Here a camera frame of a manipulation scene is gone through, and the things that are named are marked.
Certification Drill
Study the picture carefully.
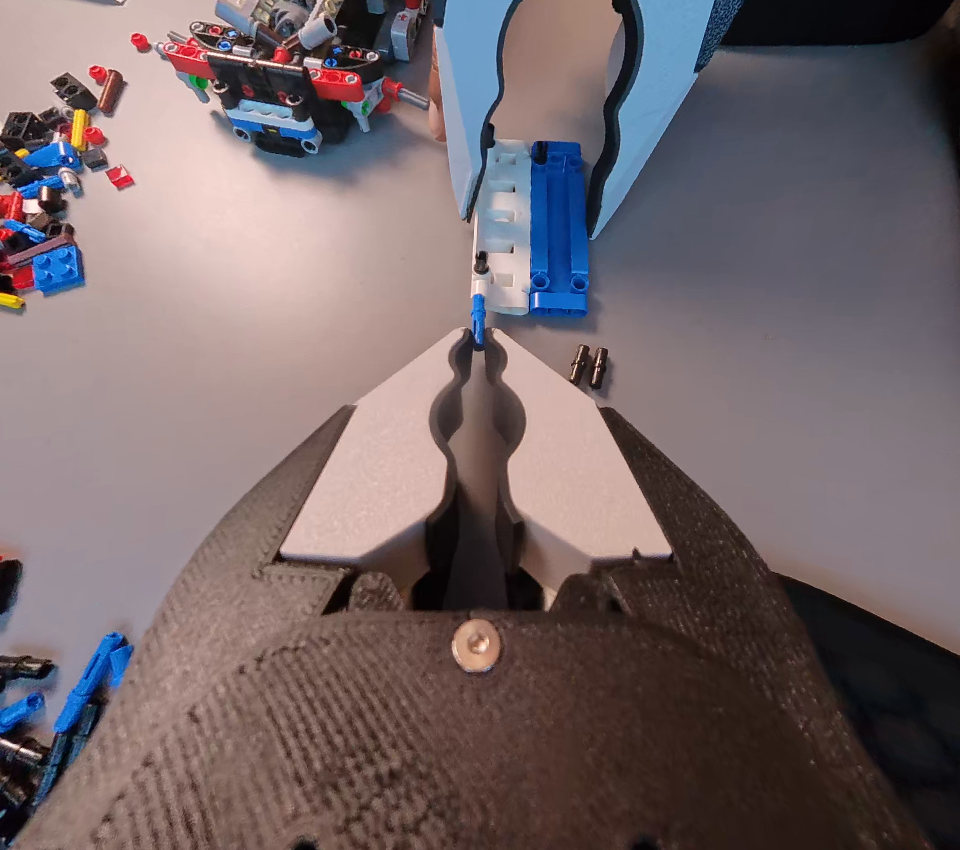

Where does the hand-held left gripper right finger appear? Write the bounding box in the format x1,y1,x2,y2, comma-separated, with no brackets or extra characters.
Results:
483,329,674,611

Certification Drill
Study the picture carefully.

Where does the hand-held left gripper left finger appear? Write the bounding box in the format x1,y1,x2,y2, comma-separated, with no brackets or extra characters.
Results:
277,327,474,609

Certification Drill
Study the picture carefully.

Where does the blue lego panel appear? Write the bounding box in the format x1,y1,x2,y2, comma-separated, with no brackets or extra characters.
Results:
528,141,592,317

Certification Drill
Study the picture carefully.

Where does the white lego panel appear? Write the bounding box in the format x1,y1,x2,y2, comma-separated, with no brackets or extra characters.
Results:
468,138,535,317

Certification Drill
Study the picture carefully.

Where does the heap of black blue pins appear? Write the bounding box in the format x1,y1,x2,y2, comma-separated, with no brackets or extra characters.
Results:
0,629,135,821

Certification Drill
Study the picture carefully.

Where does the partly built lego truck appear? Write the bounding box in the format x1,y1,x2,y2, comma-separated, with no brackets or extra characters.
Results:
153,0,432,159

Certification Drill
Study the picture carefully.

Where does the pile of mixed lego pieces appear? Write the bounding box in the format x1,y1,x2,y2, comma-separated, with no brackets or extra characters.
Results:
0,64,136,313

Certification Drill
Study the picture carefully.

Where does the person's right hand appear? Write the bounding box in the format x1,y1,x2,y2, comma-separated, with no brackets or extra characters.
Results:
427,29,450,144

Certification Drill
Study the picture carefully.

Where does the black textured pad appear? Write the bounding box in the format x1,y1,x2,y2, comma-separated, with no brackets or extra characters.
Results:
780,575,960,850

